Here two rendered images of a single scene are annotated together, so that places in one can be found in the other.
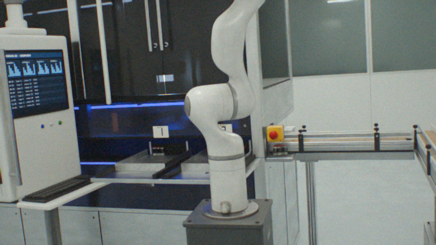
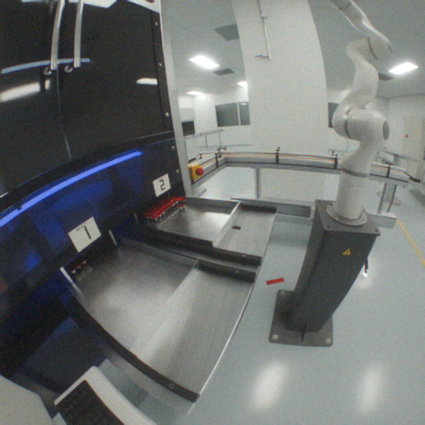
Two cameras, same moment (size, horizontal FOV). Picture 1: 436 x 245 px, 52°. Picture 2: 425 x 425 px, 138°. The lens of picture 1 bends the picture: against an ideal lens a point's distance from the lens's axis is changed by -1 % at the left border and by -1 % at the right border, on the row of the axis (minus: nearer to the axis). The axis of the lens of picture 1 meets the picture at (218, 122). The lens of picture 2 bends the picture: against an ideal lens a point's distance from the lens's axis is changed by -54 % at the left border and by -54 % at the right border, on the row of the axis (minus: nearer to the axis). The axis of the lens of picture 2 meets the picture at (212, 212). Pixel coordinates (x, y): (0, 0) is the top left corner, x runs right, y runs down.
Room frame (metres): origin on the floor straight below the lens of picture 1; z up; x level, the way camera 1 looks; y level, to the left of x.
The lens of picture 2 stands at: (1.93, 0.56, 1.21)
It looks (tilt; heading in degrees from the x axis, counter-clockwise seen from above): 28 degrees down; 281
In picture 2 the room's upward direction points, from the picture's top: 8 degrees counter-clockwise
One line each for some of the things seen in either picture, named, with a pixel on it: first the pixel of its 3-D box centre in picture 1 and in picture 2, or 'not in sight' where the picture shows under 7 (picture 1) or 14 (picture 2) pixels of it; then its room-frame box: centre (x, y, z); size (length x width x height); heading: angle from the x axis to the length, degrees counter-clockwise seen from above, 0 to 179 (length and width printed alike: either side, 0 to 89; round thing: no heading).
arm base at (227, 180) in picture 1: (227, 183); (350, 194); (1.47, -0.02, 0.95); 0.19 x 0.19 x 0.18
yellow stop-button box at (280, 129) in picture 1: (275, 133); (191, 171); (2.16, -0.27, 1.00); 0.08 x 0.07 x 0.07; 162
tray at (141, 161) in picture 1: (155, 159); (121, 279); (2.24, 0.33, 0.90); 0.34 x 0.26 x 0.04; 162
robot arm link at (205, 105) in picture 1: (214, 121); (365, 142); (1.46, 0.01, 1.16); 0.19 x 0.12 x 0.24; 111
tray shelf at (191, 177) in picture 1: (181, 167); (178, 254); (2.12, 0.19, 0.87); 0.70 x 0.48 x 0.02; 72
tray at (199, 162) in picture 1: (220, 158); (187, 216); (2.13, 0.00, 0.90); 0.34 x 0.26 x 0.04; 162
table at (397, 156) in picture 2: not in sight; (394, 176); (-1.17, -1.93, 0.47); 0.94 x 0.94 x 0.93
